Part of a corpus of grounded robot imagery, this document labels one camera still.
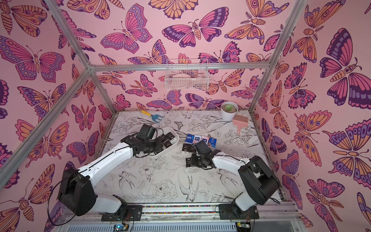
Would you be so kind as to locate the light pink tissue pack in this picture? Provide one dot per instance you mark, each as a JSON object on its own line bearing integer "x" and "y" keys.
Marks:
{"x": 205, "y": 139}

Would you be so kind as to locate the black Face tissue pack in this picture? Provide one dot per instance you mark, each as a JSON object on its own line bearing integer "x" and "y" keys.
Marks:
{"x": 186, "y": 147}
{"x": 166, "y": 142}
{"x": 188, "y": 163}
{"x": 170, "y": 136}
{"x": 192, "y": 149}

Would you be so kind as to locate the pink white tissue pack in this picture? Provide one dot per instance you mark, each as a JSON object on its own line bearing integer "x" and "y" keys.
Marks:
{"x": 197, "y": 138}

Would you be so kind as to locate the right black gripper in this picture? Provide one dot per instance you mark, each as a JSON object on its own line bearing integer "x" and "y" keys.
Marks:
{"x": 194, "y": 158}

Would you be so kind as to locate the blue pocket tissue pack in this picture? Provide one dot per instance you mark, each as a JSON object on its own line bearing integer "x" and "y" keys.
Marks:
{"x": 189, "y": 139}

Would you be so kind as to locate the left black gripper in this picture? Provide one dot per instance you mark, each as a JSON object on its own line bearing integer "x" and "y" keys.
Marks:
{"x": 160, "y": 147}

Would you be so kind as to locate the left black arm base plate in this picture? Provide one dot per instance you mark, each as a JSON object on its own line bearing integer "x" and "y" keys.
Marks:
{"x": 125, "y": 213}

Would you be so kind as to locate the white plastic storage box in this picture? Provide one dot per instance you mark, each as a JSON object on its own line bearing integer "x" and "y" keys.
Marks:
{"x": 162, "y": 132}

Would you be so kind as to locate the white pot with succulent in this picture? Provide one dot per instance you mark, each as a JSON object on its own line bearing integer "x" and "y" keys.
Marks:
{"x": 228, "y": 110}

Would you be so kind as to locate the blue cartoon tissue pack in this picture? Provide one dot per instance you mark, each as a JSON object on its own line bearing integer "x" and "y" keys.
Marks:
{"x": 212, "y": 142}

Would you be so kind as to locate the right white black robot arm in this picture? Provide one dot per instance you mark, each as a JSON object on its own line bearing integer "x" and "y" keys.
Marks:
{"x": 258, "y": 179}

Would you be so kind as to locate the blue yellow garden fork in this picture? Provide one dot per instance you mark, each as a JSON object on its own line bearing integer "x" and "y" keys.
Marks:
{"x": 156, "y": 118}

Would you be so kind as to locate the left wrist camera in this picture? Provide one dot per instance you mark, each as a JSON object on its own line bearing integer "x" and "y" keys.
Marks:
{"x": 146, "y": 133}

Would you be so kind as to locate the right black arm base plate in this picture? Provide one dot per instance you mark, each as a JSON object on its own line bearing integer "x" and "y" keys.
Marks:
{"x": 232, "y": 212}

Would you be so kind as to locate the pink brush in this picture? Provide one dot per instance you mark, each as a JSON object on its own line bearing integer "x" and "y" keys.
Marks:
{"x": 240, "y": 122}

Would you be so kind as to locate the white wire wall basket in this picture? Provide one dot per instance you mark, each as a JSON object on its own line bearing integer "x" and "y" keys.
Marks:
{"x": 183, "y": 75}

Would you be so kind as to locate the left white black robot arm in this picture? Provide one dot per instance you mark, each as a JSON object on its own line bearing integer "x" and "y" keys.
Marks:
{"x": 77, "y": 186}

